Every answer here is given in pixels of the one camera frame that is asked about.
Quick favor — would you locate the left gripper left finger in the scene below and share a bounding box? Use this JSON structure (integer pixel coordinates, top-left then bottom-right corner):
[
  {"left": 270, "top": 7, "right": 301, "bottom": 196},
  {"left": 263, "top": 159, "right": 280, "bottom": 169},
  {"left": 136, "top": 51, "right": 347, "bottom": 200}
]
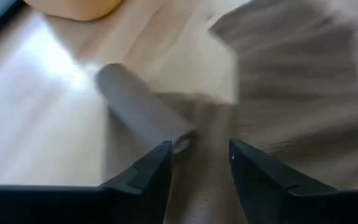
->
[{"left": 0, "top": 140, "right": 173, "bottom": 224}]

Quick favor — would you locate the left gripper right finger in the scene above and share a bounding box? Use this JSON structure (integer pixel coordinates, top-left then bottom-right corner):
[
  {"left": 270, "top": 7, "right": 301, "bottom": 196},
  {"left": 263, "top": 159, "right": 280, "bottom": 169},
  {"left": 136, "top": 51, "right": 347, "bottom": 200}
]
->
[{"left": 229, "top": 139, "right": 358, "bottom": 224}]

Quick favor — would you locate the yellow plastic basket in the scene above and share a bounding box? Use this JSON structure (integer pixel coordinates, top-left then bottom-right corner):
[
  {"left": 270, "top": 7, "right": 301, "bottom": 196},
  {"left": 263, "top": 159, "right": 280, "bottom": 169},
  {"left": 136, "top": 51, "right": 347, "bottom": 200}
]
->
[{"left": 21, "top": 0, "right": 124, "bottom": 22}]

